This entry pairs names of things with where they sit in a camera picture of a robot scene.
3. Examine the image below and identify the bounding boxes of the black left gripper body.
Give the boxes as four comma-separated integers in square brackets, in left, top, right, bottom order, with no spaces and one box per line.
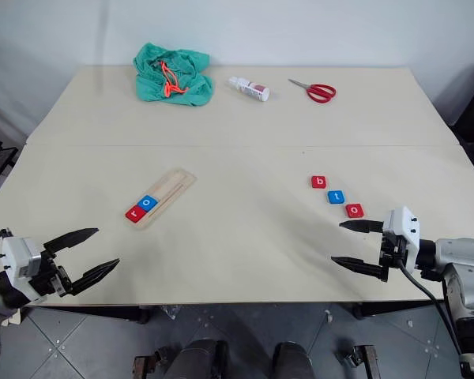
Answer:
[28,248,74,299]

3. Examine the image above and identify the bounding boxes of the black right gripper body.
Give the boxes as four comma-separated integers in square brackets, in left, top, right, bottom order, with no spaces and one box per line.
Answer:
[378,231,410,283]

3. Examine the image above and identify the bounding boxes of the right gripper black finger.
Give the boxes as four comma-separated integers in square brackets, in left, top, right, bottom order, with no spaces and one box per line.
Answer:
[339,220,385,235]
[330,256,384,282]

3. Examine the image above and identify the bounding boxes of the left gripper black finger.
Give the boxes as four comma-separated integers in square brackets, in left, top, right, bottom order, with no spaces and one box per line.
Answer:
[43,227,100,254]
[69,258,121,297]

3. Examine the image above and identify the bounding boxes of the red letter tile r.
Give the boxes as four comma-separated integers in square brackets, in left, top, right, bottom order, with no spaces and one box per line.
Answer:
[125,204,145,223]

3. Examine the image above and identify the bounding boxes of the blue letter tile o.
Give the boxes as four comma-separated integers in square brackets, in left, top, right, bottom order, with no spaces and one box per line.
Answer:
[137,195,160,212]

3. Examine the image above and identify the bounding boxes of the wooden letter tray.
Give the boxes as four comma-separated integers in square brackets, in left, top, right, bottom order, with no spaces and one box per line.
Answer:
[126,168,198,231]

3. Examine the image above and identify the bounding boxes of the black table leg caster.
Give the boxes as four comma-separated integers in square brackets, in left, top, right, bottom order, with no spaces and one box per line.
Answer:
[133,345,175,379]
[335,343,378,379]

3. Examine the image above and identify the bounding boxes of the dark rounded shape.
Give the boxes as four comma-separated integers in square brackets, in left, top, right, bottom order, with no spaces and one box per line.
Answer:
[272,341,315,379]
[168,339,230,379]

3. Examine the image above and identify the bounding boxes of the white plastic bottle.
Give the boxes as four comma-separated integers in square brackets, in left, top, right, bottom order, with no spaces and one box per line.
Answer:
[228,76,270,103]

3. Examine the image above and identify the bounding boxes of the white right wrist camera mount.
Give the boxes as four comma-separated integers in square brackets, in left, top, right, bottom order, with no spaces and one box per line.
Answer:
[382,205,422,270]

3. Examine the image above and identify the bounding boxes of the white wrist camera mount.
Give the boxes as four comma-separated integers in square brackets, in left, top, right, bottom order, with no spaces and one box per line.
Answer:
[382,205,422,270]
[1,236,45,302]

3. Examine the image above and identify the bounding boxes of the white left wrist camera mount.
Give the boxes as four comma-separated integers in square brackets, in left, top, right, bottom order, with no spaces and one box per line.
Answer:
[1,236,45,302]

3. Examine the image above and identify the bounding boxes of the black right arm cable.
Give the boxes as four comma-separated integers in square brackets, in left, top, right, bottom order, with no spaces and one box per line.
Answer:
[397,261,466,374]

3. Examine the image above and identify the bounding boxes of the red handled scissors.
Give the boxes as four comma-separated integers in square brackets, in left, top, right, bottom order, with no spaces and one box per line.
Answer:
[288,78,337,104]

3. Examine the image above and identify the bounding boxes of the orange drawstring cord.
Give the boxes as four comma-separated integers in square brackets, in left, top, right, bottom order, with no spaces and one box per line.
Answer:
[159,61,189,98]

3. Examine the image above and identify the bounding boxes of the green drawstring cloth bag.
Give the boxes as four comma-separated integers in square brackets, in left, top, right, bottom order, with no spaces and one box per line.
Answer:
[133,42,215,107]

